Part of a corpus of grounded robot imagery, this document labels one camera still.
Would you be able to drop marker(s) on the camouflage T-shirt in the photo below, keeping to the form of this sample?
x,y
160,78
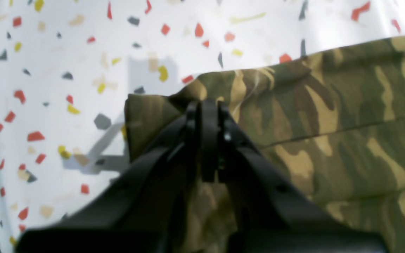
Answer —
x,y
332,122

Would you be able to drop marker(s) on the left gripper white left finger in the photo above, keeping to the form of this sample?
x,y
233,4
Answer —
x,y
142,211

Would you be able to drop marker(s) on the terrazzo pattern table cloth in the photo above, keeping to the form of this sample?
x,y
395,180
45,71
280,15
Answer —
x,y
67,68

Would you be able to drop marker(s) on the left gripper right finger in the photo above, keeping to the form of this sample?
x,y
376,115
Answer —
x,y
273,215

